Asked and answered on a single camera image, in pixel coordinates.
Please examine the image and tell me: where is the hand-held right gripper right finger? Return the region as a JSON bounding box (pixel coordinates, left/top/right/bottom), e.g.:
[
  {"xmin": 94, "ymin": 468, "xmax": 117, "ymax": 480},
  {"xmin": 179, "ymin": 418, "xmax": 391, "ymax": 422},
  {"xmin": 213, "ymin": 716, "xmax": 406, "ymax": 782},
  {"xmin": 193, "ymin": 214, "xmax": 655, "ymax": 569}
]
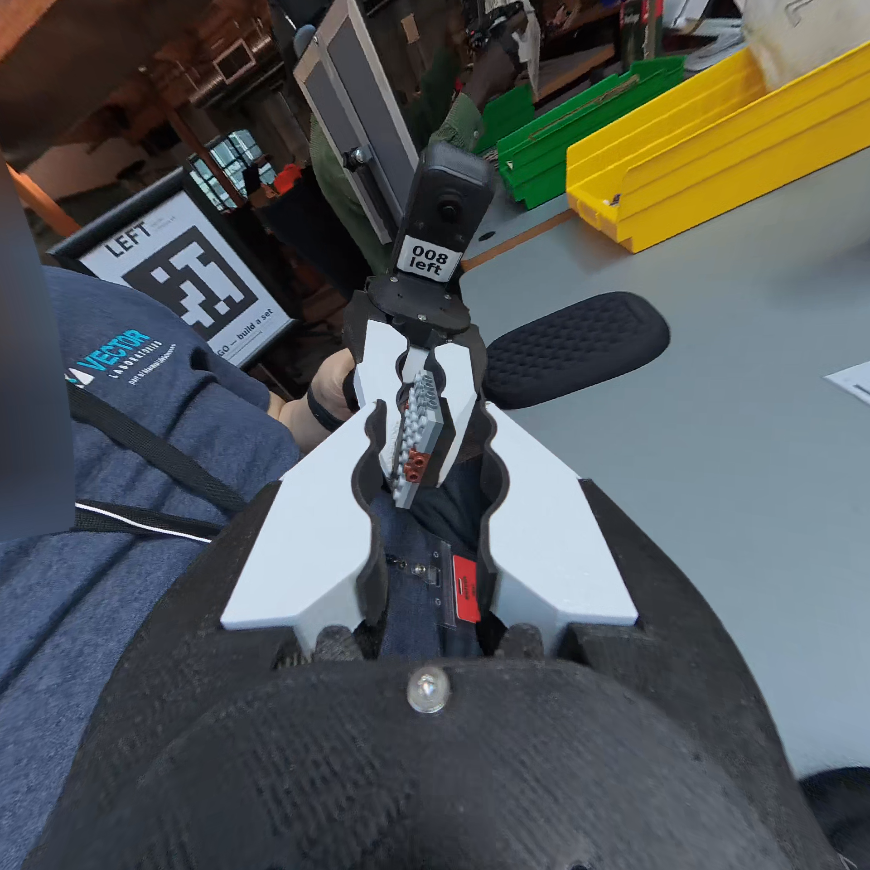
[{"xmin": 478, "ymin": 401, "xmax": 639, "ymax": 642}]

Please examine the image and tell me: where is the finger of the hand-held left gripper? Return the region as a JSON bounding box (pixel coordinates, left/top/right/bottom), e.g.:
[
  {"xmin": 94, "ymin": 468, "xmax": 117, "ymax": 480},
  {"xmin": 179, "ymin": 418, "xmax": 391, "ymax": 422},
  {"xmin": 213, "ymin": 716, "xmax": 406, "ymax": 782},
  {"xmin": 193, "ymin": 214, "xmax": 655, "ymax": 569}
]
[
  {"xmin": 355, "ymin": 319, "xmax": 409, "ymax": 487},
  {"xmin": 427, "ymin": 343, "xmax": 477, "ymax": 488}
]

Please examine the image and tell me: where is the person's left forearm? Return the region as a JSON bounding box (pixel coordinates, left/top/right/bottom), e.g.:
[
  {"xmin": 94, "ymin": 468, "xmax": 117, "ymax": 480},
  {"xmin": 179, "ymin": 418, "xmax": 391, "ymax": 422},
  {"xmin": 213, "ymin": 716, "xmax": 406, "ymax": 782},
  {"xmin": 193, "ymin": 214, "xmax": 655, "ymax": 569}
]
[{"xmin": 266, "ymin": 395, "xmax": 320, "ymax": 454}]

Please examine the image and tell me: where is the red badge holder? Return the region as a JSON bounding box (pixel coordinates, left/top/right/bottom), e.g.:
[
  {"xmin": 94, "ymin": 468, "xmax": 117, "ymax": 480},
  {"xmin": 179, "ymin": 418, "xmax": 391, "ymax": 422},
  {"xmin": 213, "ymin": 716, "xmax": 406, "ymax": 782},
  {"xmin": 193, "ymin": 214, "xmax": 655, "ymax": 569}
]
[{"xmin": 385, "ymin": 539, "xmax": 484, "ymax": 629}]

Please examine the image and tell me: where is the small dark green box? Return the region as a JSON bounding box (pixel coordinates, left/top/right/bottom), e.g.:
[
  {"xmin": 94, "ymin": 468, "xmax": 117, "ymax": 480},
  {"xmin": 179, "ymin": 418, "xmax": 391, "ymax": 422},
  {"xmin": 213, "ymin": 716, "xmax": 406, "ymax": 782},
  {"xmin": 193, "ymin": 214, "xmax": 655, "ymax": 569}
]
[{"xmin": 619, "ymin": 0, "xmax": 665, "ymax": 63}]

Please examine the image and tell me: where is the white paper bag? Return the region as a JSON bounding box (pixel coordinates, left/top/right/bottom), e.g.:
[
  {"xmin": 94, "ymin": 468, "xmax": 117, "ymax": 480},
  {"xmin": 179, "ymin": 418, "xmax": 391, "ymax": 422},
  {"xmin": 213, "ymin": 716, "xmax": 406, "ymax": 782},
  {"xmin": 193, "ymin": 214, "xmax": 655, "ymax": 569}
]
[{"xmin": 741, "ymin": 0, "xmax": 870, "ymax": 91}]

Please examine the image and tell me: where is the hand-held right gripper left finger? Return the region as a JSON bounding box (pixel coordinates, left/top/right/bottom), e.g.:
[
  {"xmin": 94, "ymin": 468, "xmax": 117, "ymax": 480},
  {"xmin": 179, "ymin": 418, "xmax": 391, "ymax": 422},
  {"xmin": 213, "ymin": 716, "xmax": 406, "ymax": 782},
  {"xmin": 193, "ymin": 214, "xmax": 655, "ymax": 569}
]
[{"xmin": 220, "ymin": 401, "xmax": 388, "ymax": 656}]

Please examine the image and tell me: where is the grey lego assembly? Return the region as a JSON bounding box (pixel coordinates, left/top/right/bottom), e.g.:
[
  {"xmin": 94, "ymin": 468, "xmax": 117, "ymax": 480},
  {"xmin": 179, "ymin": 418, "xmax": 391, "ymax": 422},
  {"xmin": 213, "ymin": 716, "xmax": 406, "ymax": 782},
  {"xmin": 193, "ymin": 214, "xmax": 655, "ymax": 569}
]
[{"xmin": 385, "ymin": 370, "xmax": 453, "ymax": 509}]

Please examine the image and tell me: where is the white paper sheet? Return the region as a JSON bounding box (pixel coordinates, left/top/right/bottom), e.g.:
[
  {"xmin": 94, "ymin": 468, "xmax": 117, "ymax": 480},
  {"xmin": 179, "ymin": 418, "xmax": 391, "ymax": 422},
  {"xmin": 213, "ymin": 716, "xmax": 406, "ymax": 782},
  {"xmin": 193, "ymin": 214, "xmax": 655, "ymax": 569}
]
[{"xmin": 823, "ymin": 360, "xmax": 870, "ymax": 406}]

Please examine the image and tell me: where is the green plastic bin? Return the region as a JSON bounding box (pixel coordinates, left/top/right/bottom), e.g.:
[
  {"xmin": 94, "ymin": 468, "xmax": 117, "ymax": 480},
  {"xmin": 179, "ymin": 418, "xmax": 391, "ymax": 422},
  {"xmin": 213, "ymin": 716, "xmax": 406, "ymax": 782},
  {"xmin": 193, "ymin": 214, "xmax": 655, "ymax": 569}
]
[
  {"xmin": 473, "ymin": 83, "xmax": 535, "ymax": 155},
  {"xmin": 498, "ymin": 56, "xmax": 686, "ymax": 208}
]

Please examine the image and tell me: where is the framed marker sign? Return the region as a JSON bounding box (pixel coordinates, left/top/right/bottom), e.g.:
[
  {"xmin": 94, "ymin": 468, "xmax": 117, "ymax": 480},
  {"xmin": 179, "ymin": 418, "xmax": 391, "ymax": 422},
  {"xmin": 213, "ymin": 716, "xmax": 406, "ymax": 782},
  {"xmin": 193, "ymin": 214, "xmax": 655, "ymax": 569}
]
[{"xmin": 46, "ymin": 166, "xmax": 299, "ymax": 371}]

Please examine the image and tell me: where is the black shoulder strap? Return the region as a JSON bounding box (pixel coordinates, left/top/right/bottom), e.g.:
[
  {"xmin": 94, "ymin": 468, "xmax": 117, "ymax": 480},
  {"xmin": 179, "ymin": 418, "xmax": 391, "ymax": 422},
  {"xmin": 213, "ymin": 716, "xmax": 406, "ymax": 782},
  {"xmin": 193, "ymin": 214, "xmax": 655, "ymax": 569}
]
[{"xmin": 66, "ymin": 385, "xmax": 248, "ymax": 545}]

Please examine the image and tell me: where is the instruction sheet stand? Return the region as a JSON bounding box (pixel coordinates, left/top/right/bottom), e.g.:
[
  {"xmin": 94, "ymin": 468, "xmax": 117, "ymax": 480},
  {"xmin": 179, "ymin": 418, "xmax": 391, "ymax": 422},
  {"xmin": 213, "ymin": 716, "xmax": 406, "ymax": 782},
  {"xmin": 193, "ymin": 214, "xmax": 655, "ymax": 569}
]
[{"xmin": 662, "ymin": 0, "xmax": 744, "ymax": 71}]

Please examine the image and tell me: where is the grey framed panel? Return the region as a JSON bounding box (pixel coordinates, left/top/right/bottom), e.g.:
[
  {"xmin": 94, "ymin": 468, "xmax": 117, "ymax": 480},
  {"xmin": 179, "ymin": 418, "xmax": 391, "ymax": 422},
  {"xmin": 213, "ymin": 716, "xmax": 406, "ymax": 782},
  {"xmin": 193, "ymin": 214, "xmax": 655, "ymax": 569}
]
[{"xmin": 292, "ymin": 0, "xmax": 422, "ymax": 245}]

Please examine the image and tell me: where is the person's left hand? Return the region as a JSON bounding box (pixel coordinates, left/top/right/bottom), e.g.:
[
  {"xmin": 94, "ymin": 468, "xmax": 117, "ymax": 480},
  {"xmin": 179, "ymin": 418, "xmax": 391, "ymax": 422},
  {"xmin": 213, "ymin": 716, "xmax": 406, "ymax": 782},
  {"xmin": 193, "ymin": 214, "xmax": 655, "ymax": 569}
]
[{"xmin": 307, "ymin": 350, "xmax": 361, "ymax": 436}]

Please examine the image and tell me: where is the yellow plastic bin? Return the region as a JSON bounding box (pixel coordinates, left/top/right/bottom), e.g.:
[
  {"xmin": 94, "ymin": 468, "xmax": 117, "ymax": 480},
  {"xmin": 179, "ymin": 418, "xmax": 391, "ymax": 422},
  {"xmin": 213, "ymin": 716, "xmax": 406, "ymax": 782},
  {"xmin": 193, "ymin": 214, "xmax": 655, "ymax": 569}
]
[{"xmin": 566, "ymin": 40, "xmax": 870, "ymax": 254}]

